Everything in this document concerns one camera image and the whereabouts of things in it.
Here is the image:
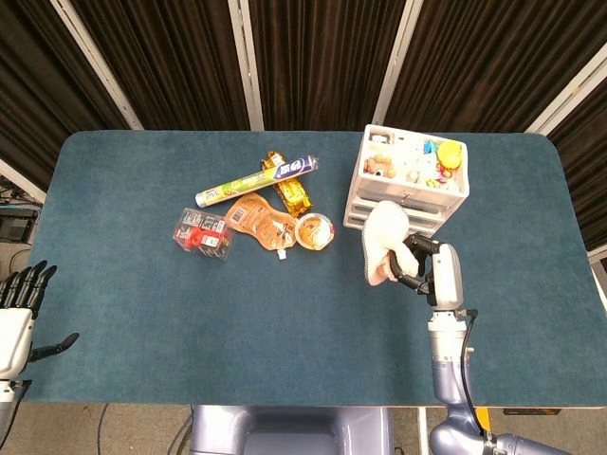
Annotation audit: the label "robot torso base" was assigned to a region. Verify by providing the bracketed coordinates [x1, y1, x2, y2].
[189, 405, 395, 455]

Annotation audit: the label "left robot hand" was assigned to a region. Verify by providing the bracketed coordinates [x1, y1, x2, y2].
[0, 260, 82, 380]

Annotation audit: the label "yellow round toy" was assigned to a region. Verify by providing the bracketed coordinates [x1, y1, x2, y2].
[436, 140, 464, 169]

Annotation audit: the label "gold foil snack packet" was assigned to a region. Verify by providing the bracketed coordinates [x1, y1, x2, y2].
[259, 151, 314, 218]

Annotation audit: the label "clear box with red items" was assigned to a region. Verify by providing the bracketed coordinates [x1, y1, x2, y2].
[171, 207, 236, 262]

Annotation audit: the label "black equipment box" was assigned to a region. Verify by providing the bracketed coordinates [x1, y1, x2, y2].
[0, 206, 40, 242]

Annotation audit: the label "blue table mat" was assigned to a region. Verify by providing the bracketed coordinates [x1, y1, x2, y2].
[20, 130, 607, 407]

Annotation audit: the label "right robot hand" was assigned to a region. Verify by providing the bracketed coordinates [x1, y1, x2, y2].
[388, 232, 465, 309]

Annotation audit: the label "dark pleated curtain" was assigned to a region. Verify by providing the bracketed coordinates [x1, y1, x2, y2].
[0, 0, 607, 252]

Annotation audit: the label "brown spouted sauce pouch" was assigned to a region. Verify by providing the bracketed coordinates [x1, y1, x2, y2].
[224, 191, 299, 263]

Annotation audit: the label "brown wooden beads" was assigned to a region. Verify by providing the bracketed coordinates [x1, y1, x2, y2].
[363, 155, 396, 179]

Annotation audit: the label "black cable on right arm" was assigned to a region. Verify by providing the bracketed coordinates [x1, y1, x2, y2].
[455, 307, 492, 440]

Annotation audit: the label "white plastic drawer unit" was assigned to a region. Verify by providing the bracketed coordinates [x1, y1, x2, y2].
[342, 123, 471, 240]

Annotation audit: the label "cling film roll box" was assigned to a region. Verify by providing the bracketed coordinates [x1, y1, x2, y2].
[194, 155, 320, 209]

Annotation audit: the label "round cup with foil lid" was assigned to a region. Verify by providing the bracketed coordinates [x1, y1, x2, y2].
[294, 212, 338, 250]

